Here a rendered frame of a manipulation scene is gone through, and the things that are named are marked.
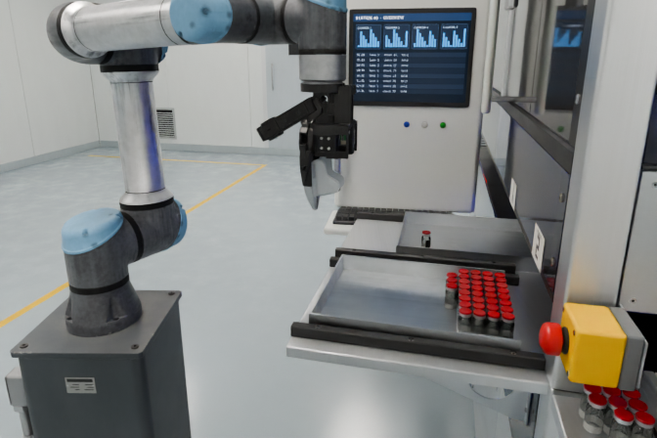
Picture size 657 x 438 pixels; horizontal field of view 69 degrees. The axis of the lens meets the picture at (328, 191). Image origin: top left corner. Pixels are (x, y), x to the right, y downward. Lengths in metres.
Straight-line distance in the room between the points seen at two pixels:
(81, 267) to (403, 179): 1.07
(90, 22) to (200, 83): 6.13
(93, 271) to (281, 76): 5.64
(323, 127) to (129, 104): 0.48
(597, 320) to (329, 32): 0.52
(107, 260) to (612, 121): 0.90
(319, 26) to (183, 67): 6.42
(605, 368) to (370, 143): 1.19
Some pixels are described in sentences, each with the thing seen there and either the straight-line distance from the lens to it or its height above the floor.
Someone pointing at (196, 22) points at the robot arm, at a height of 1.38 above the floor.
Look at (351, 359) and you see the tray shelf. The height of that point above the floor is 0.87.
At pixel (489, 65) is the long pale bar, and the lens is 1.41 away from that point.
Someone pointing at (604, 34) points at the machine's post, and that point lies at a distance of 0.66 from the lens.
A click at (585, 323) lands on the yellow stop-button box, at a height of 1.03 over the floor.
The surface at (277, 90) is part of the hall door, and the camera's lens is 6.58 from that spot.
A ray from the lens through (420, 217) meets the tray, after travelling 1.37.
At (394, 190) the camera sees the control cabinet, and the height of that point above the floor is 0.88.
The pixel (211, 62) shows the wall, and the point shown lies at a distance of 6.94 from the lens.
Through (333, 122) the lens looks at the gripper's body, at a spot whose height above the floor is 1.23.
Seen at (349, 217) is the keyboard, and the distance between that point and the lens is 1.57.
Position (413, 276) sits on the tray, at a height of 0.88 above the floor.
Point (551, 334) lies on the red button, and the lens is 0.67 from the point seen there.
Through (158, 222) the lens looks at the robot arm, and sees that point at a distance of 1.13.
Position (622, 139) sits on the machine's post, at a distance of 0.68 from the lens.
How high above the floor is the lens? 1.34
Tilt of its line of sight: 16 degrees down
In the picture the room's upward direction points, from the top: straight up
